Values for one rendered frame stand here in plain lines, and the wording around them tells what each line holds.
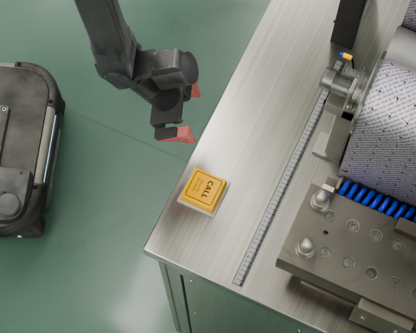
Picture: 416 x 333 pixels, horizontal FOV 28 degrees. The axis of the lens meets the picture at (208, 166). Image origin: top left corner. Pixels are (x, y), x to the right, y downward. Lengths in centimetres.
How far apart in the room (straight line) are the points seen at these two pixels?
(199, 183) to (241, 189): 9
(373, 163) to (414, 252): 19
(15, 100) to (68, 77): 33
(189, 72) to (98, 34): 19
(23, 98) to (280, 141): 107
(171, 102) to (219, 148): 26
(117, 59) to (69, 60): 154
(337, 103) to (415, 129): 22
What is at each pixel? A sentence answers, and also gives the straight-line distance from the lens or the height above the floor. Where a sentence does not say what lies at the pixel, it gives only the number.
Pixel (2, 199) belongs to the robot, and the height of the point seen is 32.
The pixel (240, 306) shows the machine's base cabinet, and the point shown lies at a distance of 174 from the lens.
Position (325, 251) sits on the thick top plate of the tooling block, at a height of 102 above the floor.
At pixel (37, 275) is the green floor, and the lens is 262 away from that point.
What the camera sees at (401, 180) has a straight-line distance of 150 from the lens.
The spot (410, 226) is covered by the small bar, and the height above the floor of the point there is 105.
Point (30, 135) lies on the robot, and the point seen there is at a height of 24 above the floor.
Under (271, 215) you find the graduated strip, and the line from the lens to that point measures 167.
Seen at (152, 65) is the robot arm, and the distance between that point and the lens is 140.
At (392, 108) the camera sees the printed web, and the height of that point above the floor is 130.
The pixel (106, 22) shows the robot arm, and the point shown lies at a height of 141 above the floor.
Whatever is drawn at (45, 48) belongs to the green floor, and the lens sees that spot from 292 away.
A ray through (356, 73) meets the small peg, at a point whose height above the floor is 127.
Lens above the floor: 248
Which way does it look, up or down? 68 degrees down
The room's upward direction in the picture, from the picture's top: 2 degrees counter-clockwise
